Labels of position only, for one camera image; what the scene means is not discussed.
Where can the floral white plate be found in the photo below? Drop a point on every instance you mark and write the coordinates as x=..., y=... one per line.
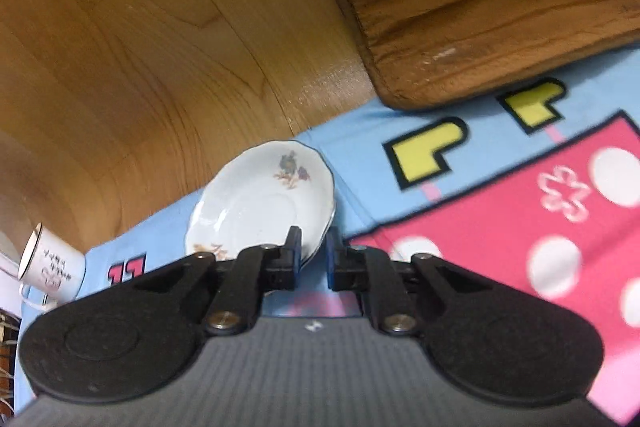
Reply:
x=258, y=196

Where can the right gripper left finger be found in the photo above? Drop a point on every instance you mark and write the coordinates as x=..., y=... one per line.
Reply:
x=135, y=337

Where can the white enamel mug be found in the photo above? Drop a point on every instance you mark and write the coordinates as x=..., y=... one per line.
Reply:
x=50, y=271

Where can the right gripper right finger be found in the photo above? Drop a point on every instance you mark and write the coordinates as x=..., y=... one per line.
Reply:
x=486, y=337

